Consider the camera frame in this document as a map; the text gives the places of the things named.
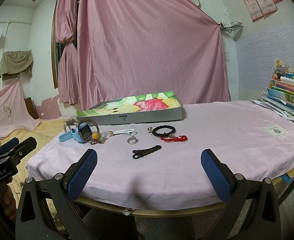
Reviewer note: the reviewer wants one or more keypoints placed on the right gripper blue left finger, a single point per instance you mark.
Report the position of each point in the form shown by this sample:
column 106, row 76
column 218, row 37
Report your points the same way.
column 79, row 173

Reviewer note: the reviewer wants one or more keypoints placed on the yellow bed blanket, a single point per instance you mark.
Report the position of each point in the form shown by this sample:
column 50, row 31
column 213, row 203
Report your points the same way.
column 43, row 133

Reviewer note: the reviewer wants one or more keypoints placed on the olive green hanging cloth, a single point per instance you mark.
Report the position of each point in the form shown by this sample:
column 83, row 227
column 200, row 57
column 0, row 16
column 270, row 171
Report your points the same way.
column 14, row 62

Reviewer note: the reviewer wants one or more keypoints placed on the stack of books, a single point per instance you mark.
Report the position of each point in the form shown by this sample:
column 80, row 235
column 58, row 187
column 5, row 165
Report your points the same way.
column 279, row 95

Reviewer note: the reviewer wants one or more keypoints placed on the person's left hand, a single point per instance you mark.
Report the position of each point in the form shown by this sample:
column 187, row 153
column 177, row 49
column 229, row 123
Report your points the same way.
column 7, row 200

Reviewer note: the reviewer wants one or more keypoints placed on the black braided hair clip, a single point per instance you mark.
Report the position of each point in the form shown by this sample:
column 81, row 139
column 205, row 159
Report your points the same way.
column 137, row 154

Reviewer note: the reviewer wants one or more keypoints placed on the grey claw hair clip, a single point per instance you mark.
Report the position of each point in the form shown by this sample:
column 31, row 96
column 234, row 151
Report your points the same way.
column 70, row 123

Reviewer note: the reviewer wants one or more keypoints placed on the white square label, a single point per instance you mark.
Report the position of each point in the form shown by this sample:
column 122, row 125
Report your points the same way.
column 275, row 131

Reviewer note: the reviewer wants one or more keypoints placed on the large pink curtain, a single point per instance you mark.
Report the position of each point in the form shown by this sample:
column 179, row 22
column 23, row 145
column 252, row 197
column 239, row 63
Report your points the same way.
column 135, row 47

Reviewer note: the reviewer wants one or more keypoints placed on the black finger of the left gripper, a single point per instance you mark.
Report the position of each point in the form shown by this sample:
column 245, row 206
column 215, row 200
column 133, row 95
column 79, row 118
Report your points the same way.
column 22, row 149

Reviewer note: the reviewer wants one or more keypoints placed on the pink embroidered cloth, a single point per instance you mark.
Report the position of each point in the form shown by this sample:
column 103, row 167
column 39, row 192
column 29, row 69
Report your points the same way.
column 13, row 111

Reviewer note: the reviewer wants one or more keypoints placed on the grey tray with floral liner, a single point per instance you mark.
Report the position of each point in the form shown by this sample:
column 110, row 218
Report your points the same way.
column 147, row 108

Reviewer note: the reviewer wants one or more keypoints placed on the wire wall shelf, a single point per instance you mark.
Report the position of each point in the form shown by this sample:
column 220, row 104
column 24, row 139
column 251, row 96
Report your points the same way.
column 231, row 27

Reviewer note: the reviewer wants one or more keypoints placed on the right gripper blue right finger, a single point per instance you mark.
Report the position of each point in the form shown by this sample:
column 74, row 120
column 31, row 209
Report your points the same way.
column 220, row 176

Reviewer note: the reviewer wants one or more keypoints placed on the brown hair tie yellow bead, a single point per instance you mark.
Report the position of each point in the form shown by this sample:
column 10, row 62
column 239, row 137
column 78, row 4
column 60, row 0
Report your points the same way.
column 97, row 137

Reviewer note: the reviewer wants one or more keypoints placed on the pink tablecloth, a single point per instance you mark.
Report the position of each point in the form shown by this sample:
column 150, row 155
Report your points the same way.
column 173, row 178

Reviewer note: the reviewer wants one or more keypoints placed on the blue smart watch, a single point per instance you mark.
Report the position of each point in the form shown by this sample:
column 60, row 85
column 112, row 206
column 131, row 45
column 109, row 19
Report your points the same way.
column 74, row 132

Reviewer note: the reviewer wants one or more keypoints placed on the tied pink window curtain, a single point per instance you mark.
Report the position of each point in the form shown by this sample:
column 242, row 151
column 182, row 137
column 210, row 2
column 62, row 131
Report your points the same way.
column 65, row 32

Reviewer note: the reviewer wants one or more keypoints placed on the round wall clock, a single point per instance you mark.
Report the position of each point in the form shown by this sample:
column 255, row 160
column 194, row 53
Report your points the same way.
column 196, row 2

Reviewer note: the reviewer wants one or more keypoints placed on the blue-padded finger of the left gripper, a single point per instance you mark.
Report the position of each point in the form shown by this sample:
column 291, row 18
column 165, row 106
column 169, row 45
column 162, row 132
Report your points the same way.
column 9, row 145

